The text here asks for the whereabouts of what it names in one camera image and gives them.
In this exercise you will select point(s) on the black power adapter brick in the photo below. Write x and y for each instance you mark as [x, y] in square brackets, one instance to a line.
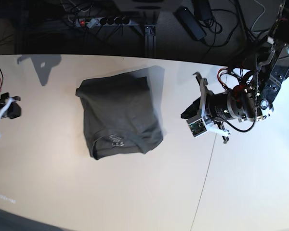
[190, 24]

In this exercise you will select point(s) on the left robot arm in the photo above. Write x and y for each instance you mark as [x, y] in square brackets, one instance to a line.
[271, 67]

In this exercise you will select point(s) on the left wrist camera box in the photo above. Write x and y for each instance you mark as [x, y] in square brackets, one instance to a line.
[197, 126]

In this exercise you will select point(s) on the aluminium frame post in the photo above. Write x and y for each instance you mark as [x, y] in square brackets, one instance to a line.
[150, 21]

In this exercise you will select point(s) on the grey T-shirt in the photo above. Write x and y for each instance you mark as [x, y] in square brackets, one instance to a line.
[119, 116]

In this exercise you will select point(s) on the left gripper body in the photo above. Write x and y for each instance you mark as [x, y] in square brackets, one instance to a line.
[238, 107]

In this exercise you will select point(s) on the white power strip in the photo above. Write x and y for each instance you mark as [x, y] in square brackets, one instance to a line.
[102, 21]

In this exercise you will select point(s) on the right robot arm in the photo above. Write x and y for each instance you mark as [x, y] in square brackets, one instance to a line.
[49, 110]

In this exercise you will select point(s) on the black tripod stand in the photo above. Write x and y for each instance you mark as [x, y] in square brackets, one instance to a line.
[253, 41]

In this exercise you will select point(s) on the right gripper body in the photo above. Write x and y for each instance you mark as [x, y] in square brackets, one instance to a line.
[5, 102]

